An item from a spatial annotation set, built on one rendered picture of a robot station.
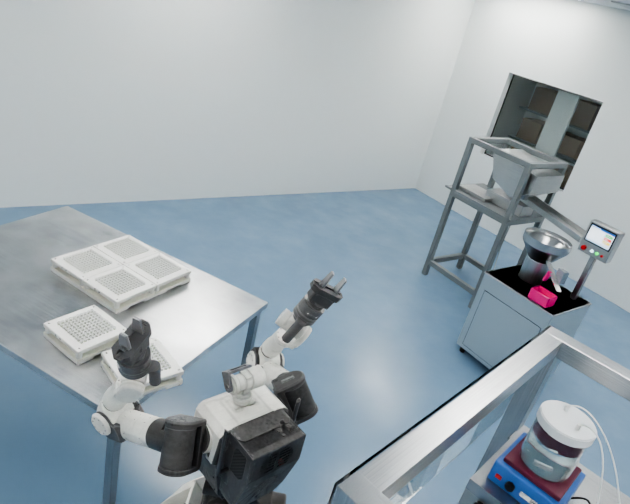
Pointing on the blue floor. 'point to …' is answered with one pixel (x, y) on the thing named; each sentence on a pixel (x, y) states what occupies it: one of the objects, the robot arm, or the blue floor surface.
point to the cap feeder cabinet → (514, 316)
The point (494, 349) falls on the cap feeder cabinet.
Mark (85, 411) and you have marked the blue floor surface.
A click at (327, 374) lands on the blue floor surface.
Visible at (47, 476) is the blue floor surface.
